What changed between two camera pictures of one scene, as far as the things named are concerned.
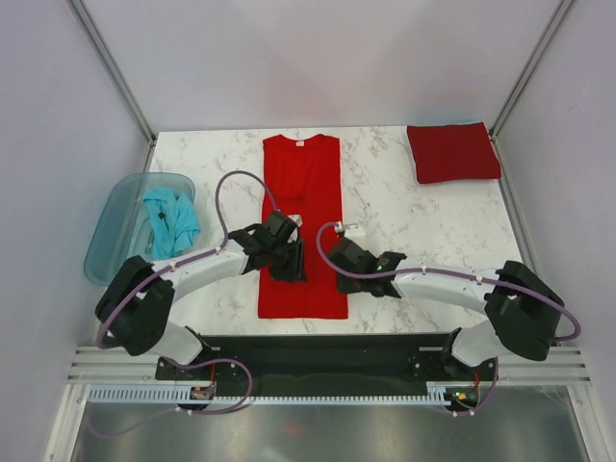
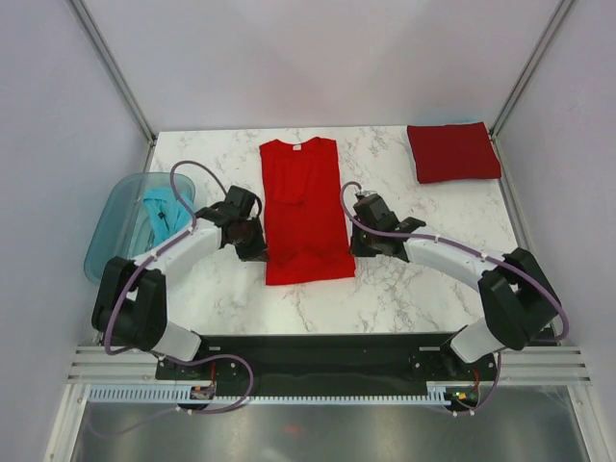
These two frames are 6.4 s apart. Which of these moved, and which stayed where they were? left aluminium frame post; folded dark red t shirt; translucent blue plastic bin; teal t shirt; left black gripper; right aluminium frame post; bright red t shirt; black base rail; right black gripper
Moved: bright red t shirt; right black gripper; left black gripper
Stayed: left aluminium frame post; translucent blue plastic bin; black base rail; folded dark red t shirt; teal t shirt; right aluminium frame post
